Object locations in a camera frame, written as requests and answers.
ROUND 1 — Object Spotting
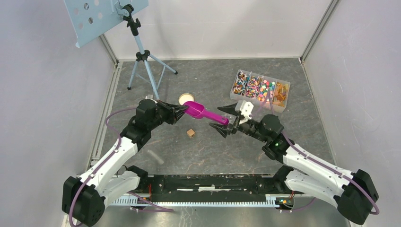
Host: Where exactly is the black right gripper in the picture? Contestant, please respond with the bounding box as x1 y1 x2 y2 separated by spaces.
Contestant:
209 101 269 143

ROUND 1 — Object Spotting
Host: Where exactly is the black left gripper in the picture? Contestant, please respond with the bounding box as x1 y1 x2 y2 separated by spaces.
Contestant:
148 100 189 131

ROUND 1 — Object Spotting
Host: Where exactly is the magenta plastic scoop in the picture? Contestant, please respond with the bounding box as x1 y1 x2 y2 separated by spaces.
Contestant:
184 101 229 125

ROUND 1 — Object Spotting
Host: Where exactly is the clear compartment candy box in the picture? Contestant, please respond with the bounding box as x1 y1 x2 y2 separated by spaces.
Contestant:
229 70 291 113

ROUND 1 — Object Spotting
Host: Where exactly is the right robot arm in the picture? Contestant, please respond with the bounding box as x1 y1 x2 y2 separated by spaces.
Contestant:
210 102 380 225

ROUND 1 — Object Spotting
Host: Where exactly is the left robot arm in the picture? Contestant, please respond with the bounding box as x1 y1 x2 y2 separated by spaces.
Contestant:
61 99 188 227

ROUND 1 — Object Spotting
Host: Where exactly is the gold jar lid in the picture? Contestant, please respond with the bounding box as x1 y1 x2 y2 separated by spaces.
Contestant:
178 93 195 105

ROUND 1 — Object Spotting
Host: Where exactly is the wooden letter cube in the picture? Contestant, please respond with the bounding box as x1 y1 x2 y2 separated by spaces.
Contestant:
186 129 195 138

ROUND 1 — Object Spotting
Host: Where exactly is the light blue music stand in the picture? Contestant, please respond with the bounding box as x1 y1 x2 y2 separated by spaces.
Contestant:
63 0 178 100

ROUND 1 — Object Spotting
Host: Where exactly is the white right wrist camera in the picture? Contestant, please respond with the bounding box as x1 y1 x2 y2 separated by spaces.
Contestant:
235 100 254 120

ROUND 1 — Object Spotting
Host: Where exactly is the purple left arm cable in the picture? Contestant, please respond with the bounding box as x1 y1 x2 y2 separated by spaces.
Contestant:
68 107 174 227

